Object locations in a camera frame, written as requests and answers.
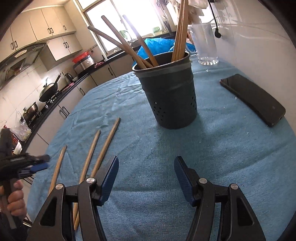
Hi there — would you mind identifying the kitchen sink faucet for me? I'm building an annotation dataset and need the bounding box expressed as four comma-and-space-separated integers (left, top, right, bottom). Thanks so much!
119, 30, 133, 43

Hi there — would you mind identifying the person's left hand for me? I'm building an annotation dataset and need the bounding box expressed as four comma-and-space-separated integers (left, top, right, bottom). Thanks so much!
7, 180, 27, 220

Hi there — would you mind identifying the steel cooking pot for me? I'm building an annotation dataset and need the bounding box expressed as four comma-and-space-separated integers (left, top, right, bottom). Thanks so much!
23, 102, 38, 125

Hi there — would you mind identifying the blue table towel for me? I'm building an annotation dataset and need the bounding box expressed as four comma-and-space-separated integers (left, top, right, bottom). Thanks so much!
27, 59, 295, 240

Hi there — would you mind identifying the black wok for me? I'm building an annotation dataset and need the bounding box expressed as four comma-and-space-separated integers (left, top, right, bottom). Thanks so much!
39, 73, 62, 102

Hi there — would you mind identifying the black perforated utensil holder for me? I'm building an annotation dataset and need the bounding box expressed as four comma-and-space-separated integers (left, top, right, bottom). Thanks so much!
132, 52, 198, 129

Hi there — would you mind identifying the black smartphone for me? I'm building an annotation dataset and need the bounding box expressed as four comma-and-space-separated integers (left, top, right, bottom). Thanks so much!
219, 74, 286, 127

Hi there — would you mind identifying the range hood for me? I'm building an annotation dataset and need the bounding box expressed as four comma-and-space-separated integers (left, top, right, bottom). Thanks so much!
1, 42, 47, 89

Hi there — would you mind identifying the wooden chopstick in holder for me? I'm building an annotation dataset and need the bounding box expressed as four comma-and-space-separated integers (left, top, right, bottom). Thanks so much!
123, 15, 159, 67
88, 26, 153, 68
101, 15, 147, 69

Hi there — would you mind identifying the red lid rice cooker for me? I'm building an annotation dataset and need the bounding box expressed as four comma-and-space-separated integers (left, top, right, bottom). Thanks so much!
72, 51, 95, 75

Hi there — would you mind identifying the blue plastic bag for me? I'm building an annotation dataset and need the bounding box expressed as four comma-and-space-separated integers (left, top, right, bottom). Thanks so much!
132, 38, 196, 70

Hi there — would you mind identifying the clear glass mug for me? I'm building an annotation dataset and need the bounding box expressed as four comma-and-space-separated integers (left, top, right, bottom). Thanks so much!
190, 23, 219, 66

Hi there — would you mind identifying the black power cable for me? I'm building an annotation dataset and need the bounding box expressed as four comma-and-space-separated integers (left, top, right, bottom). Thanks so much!
207, 0, 222, 39

